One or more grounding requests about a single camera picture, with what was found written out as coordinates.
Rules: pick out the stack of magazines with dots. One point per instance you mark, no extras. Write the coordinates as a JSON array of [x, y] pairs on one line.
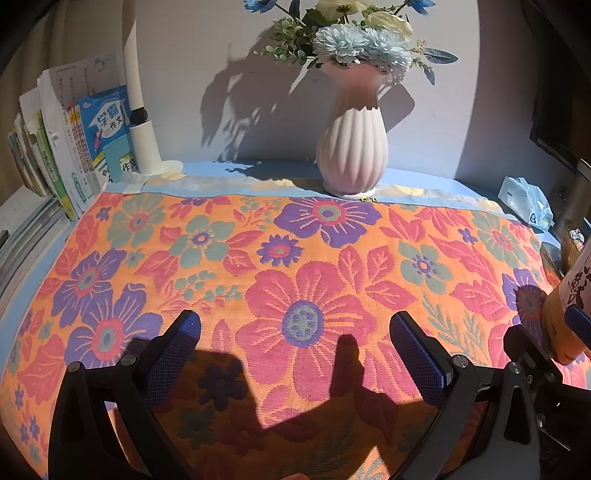
[[27, 249]]

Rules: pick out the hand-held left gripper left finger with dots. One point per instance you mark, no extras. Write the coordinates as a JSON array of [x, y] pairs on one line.
[[175, 350]]

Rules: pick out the clear blue tissue pack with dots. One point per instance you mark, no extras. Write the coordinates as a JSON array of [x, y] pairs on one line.
[[526, 201]]

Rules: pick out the brown bowl with packets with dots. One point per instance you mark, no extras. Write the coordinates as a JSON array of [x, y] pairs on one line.
[[570, 251]]

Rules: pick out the dark monitor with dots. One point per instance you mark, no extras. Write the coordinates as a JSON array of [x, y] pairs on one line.
[[558, 124]]

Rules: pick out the blue and white flower bouquet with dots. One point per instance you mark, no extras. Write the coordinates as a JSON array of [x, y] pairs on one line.
[[364, 41]]

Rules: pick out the brown printed storage container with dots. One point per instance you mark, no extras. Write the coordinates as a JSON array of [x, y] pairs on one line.
[[570, 304]]

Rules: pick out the white ribbed vase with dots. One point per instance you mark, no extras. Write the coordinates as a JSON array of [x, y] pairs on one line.
[[353, 147]]

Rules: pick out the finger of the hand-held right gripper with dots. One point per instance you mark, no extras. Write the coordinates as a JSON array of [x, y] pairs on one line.
[[581, 323], [526, 350]]

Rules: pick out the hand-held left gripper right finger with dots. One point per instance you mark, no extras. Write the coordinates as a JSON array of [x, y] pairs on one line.
[[420, 360]]

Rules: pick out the row of books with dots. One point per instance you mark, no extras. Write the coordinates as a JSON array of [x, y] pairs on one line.
[[69, 147]]

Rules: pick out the floral orange tablecloth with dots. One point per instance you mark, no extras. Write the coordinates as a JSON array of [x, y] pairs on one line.
[[286, 258]]

